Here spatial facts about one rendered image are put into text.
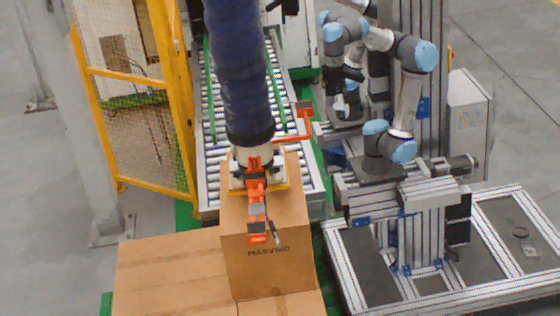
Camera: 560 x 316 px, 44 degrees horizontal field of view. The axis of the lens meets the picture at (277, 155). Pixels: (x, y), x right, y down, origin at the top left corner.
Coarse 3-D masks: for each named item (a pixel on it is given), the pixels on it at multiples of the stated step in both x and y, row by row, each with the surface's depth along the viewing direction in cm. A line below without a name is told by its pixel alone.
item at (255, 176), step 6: (246, 174) 302; (252, 174) 302; (258, 174) 301; (264, 174) 300; (246, 180) 297; (252, 180) 296; (258, 180) 296; (264, 180) 297; (246, 186) 298; (264, 186) 298
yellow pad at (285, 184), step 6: (282, 150) 337; (282, 156) 333; (276, 168) 321; (282, 168) 325; (270, 174) 322; (288, 174) 322; (288, 180) 317; (270, 186) 315; (276, 186) 314; (282, 186) 314; (288, 186) 314
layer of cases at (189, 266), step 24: (144, 240) 377; (168, 240) 375; (192, 240) 372; (216, 240) 370; (120, 264) 363; (144, 264) 361; (168, 264) 358; (192, 264) 356; (216, 264) 354; (120, 288) 348; (144, 288) 346; (168, 288) 344; (192, 288) 342; (216, 288) 340; (120, 312) 334; (144, 312) 332; (168, 312) 330; (192, 312) 328; (216, 312) 327; (240, 312) 325; (264, 312) 323; (288, 312) 321; (312, 312) 320
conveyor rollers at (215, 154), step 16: (272, 48) 565; (272, 64) 536; (272, 96) 496; (208, 112) 487; (288, 112) 474; (208, 128) 470; (224, 128) 465; (288, 128) 459; (208, 144) 450; (224, 144) 450; (288, 144) 444; (208, 160) 434; (224, 160) 434; (304, 160) 422; (208, 176) 420; (304, 176) 411
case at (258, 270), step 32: (288, 160) 353; (224, 192) 337; (288, 192) 331; (224, 224) 316; (288, 224) 311; (224, 256) 316; (256, 256) 318; (288, 256) 319; (256, 288) 328; (288, 288) 330
